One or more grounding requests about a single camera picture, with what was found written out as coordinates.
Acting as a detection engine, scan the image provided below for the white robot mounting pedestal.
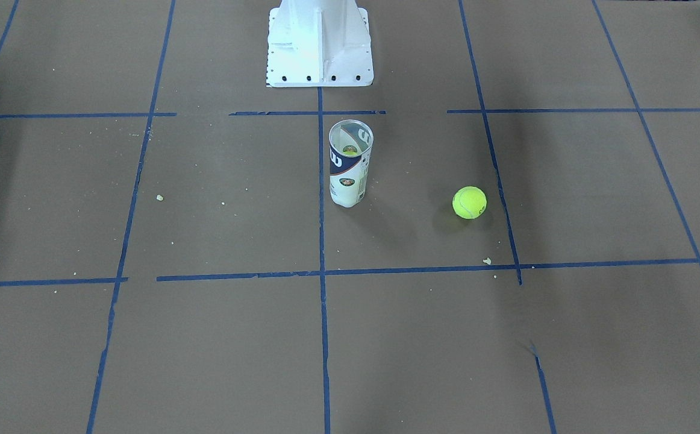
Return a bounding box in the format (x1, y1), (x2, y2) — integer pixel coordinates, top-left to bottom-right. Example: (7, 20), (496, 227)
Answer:
(266, 1), (375, 88)

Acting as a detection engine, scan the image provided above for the tennis ball inside can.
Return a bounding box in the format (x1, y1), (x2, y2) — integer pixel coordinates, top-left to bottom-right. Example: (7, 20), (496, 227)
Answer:
(341, 145), (359, 157)

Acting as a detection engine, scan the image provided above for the yellow tennis ball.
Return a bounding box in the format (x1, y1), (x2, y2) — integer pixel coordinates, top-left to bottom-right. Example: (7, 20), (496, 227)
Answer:
(452, 185), (487, 219)

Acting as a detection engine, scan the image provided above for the clear tennis ball can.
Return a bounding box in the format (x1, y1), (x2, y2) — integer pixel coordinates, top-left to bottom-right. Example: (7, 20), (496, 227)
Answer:
(329, 120), (374, 208)

